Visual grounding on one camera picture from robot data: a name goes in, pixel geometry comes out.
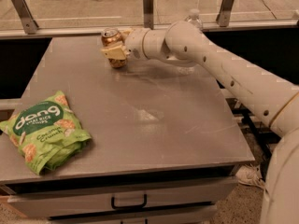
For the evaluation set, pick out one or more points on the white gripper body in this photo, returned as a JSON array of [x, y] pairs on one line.
[[135, 43]]

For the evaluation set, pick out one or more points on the orange soda can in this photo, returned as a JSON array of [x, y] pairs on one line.
[[110, 36]]

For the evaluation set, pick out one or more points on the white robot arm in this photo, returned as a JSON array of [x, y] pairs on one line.
[[272, 99]]

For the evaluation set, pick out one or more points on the clear plastic water bottle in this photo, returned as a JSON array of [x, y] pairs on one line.
[[194, 19]]

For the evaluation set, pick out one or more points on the green rice chips bag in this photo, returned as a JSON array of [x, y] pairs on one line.
[[46, 134]]

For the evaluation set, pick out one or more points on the black metal stand leg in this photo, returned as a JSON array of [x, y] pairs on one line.
[[260, 138]]

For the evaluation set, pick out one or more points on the grey upper drawer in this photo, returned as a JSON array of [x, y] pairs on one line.
[[97, 200]]

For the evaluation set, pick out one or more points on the grey drawer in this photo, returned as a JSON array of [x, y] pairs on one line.
[[97, 200], [174, 215]]

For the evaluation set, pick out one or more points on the grey lower drawer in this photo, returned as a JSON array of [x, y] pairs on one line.
[[174, 215]]

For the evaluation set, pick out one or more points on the middle metal glass bracket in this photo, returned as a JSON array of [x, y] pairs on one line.
[[148, 13]]

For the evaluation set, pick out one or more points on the metal glass bracket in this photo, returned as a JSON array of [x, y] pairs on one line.
[[28, 22], [223, 18], [148, 13]]

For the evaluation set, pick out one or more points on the right metal glass bracket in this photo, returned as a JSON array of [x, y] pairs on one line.
[[223, 18]]

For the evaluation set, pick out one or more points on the left metal glass bracket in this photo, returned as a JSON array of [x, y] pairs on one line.
[[28, 22]]

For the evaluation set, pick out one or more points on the black drawer handle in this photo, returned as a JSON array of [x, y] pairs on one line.
[[130, 202]]

